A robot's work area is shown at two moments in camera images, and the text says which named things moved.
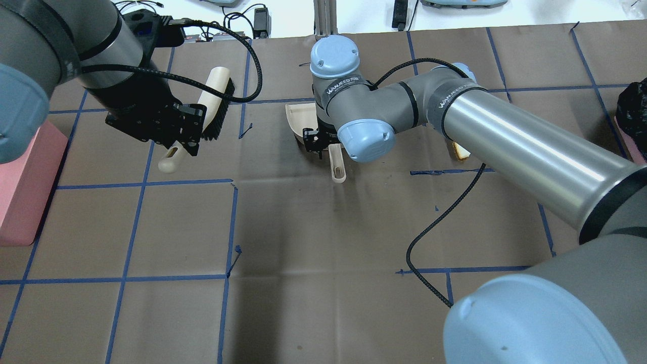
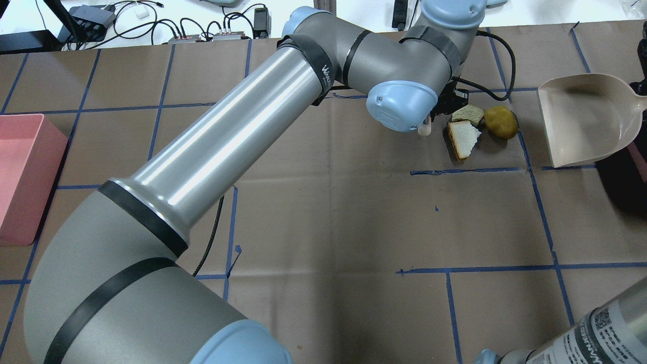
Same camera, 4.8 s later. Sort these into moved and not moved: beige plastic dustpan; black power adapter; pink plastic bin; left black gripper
Moved: left black gripper; beige plastic dustpan
Not moved: black power adapter; pink plastic bin
